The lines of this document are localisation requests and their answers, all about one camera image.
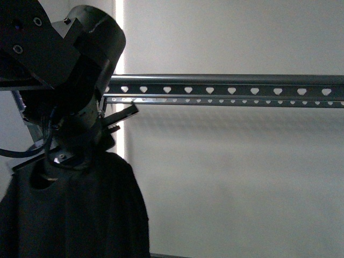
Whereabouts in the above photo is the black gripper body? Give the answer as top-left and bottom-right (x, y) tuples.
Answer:
(12, 103), (140, 173)

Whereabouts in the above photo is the black printed t-shirt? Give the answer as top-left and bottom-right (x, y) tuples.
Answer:
(1, 152), (150, 257)

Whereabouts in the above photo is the grey metal drying rack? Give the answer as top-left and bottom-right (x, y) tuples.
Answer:
(100, 75), (343, 257)

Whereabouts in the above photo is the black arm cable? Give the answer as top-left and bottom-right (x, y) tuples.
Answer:
(0, 107), (60, 159)

